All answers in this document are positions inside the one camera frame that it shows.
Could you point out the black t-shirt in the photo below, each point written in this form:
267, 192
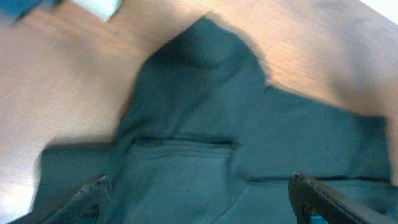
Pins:
206, 140

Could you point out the folded navy blue garment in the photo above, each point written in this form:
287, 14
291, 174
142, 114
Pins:
12, 10

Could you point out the folded khaki pants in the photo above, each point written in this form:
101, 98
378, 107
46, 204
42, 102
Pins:
103, 9

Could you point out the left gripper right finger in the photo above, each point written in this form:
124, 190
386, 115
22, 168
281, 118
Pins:
314, 202

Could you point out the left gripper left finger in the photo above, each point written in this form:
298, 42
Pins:
88, 204

